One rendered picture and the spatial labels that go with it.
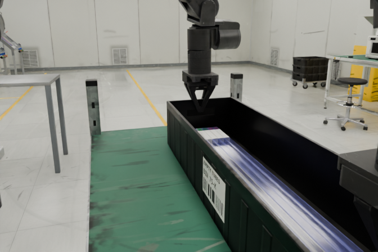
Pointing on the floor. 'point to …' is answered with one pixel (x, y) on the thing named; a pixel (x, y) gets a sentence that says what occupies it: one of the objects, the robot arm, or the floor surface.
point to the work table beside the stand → (35, 80)
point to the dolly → (309, 70)
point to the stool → (349, 103)
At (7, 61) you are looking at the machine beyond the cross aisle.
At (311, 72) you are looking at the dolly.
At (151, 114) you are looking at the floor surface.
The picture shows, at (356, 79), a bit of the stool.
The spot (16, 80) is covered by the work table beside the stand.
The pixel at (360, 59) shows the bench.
